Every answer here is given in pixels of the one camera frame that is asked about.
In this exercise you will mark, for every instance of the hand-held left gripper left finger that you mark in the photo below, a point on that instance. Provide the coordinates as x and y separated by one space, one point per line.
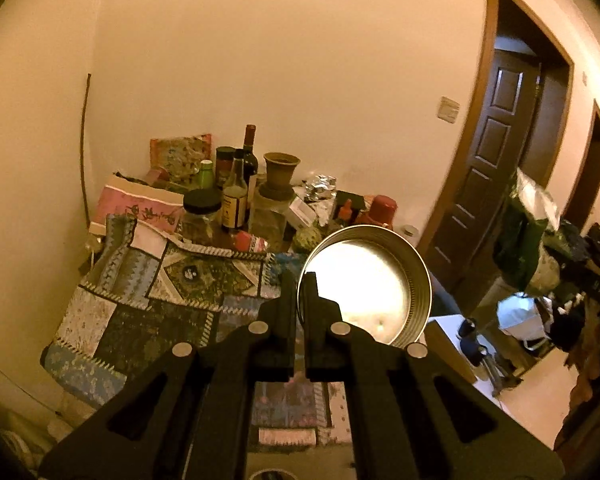
282 320

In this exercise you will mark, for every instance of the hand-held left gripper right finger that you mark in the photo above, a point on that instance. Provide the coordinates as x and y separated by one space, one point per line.
314 330

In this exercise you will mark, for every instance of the round metal tin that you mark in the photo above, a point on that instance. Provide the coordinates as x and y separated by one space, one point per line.
360 280

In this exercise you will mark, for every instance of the green round vegetable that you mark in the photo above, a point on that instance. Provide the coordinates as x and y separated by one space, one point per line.
307 240

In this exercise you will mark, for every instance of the red-lidded container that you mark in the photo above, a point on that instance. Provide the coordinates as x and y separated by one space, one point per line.
249 242

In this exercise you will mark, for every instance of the large glass jar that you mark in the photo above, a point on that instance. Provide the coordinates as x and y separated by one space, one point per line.
270 222

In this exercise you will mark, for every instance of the small white carton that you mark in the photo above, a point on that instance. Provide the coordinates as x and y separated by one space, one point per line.
300 211

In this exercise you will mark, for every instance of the small brown dropper bottle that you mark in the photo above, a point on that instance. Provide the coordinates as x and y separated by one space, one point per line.
346 211

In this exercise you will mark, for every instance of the clear labelled glass bottle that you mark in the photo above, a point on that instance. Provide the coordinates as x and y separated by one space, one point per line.
234 200

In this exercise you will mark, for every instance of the black-lidded glass jar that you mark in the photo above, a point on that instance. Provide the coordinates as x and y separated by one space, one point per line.
201 217

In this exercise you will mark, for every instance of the white low board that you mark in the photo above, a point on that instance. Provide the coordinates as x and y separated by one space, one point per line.
450 345

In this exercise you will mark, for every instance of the red jug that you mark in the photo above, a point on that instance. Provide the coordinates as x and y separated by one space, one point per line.
380 210

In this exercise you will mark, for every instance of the patchwork tablecloth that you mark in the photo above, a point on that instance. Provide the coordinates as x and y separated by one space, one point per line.
145 310

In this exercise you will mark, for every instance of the crumpled foil wrapper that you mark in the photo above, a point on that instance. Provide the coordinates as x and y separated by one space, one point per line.
320 186

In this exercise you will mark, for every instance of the clay vase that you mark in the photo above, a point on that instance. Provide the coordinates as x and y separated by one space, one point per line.
281 172

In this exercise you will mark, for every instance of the dark shoe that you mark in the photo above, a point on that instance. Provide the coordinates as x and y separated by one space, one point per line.
477 352
466 329

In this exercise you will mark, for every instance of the red-labelled dark jar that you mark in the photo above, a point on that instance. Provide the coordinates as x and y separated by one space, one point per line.
225 167

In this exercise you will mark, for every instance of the green-capped bottle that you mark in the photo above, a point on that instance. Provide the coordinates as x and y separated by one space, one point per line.
205 175

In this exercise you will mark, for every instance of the dark wine bottle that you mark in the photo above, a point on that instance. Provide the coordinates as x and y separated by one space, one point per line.
250 152

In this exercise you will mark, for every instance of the pink floral box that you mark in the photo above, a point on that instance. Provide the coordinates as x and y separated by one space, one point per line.
135 205

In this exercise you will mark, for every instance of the floral cushion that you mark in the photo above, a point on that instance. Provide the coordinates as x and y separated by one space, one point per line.
180 157

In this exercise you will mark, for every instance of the white plastic bag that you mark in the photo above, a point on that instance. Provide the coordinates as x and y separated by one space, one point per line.
519 317

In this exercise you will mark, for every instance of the green bag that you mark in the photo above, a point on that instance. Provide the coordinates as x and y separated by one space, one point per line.
517 245

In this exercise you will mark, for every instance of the brown panelled door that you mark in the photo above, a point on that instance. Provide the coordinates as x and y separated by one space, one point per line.
485 180

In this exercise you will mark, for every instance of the dark clothing pile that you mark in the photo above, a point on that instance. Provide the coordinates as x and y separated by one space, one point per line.
580 255

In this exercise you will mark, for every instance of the wall light switch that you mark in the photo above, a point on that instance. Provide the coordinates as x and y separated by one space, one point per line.
449 109

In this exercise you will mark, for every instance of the brown wooden door frame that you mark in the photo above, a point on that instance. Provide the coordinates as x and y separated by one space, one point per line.
582 170
480 60

